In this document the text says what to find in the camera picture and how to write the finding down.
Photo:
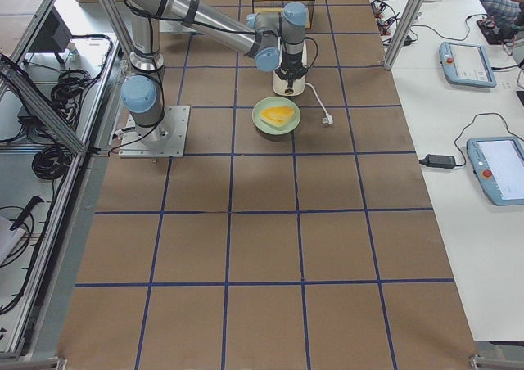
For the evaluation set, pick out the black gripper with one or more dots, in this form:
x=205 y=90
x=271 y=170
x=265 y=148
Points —
x=292 y=63

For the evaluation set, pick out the white two-slot toaster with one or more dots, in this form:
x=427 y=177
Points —
x=281 y=85

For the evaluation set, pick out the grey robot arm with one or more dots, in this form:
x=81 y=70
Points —
x=275 y=41

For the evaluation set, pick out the light green plate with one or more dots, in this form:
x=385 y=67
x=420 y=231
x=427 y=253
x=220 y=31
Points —
x=275 y=101

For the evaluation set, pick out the triangular bread on plate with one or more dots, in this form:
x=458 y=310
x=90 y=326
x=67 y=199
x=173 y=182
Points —
x=277 y=116

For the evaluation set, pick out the black power adapter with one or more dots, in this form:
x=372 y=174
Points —
x=438 y=161

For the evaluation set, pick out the upper teach pendant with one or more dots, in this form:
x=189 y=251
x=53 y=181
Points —
x=466 y=65

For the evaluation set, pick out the teach pendant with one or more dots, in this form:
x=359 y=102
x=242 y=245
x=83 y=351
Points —
x=466 y=65
x=498 y=165

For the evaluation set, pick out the lower teach pendant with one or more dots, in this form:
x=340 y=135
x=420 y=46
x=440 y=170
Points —
x=498 y=165

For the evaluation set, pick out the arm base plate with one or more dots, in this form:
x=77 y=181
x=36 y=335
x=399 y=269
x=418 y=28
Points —
x=174 y=27
x=167 y=140

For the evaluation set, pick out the aluminium frame post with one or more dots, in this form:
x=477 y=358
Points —
x=407 y=18

